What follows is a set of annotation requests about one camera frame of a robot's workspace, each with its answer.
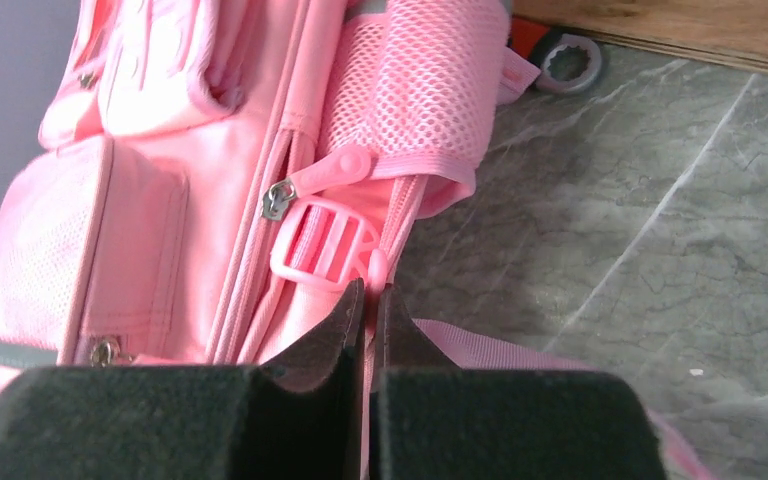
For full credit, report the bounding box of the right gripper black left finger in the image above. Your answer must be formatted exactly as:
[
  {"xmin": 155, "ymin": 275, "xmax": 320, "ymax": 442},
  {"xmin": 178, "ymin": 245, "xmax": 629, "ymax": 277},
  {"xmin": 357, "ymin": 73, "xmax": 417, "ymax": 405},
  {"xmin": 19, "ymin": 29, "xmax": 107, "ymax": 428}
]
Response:
[{"xmin": 0, "ymin": 280, "xmax": 365, "ymax": 479}]

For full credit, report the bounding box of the grey ring spanner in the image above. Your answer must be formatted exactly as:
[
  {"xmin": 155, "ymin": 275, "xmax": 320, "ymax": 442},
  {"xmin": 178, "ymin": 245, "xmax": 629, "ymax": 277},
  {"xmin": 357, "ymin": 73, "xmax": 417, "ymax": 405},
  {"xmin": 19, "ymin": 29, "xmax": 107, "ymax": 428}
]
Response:
[{"xmin": 508, "ymin": 17, "xmax": 606, "ymax": 95}]

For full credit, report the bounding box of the wooden support block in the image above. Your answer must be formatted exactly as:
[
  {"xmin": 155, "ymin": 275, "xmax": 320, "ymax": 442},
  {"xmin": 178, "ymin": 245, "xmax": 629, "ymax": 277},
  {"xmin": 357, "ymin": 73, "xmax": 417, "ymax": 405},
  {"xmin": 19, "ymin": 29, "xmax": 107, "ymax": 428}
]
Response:
[{"xmin": 513, "ymin": 0, "xmax": 768, "ymax": 74}]

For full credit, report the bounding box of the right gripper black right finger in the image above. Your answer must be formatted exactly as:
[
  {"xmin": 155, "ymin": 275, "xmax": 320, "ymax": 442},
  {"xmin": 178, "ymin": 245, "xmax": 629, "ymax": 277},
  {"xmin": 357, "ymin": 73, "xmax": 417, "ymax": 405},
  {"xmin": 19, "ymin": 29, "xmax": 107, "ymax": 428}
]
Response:
[{"xmin": 369, "ymin": 286, "xmax": 666, "ymax": 479}]

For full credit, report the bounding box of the pink student backpack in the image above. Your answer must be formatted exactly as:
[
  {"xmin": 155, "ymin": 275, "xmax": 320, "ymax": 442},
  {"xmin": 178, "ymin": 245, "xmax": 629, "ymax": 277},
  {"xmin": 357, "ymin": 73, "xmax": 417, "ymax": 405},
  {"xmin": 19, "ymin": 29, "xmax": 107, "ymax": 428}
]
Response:
[{"xmin": 0, "ymin": 1, "xmax": 710, "ymax": 479}]

